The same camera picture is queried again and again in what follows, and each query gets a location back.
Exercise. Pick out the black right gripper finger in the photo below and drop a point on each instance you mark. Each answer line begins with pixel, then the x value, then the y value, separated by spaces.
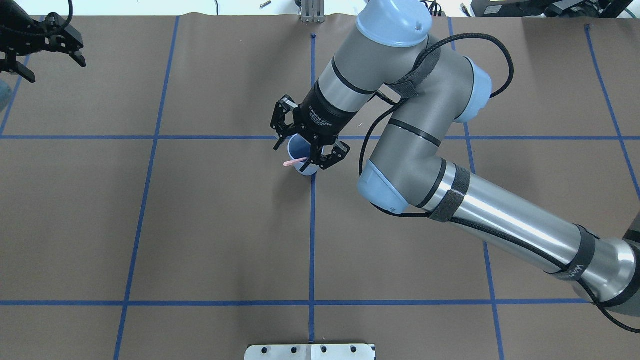
pixel 318 160
pixel 284 106

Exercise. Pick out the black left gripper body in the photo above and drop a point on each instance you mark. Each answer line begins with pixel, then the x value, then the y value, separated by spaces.
pixel 14 31

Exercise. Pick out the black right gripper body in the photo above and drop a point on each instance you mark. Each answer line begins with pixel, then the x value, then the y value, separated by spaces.
pixel 320 116

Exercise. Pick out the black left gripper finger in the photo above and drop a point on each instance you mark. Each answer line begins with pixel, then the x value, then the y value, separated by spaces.
pixel 64 39
pixel 10 64

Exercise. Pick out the light blue plastic cup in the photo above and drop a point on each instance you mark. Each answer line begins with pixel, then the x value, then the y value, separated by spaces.
pixel 297 147

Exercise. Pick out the pink chopstick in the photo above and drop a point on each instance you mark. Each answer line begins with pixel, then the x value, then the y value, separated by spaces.
pixel 294 162

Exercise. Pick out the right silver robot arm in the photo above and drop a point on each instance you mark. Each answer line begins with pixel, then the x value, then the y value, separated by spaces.
pixel 406 175

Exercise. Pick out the small metal cylinder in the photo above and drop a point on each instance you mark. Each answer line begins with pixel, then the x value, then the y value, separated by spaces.
pixel 265 4

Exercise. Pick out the black box on table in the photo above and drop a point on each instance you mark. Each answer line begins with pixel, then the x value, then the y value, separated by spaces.
pixel 499 8

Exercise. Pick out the aluminium frame post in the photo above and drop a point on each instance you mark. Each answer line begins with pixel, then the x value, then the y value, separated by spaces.
pixel 311 11

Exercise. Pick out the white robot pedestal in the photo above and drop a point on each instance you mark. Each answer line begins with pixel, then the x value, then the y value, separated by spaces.
pixel 326 351

